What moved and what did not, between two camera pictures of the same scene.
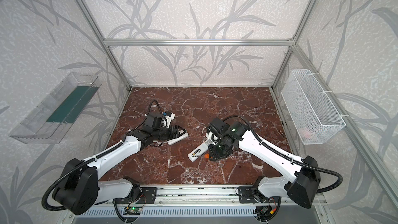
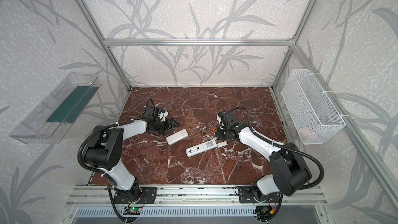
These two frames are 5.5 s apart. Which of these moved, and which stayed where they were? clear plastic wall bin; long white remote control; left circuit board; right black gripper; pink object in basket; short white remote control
Moved: right black gripper; long white remote control
Stayed: left circuit board; pink object in basket; clear plastic wall bin; short white remote control
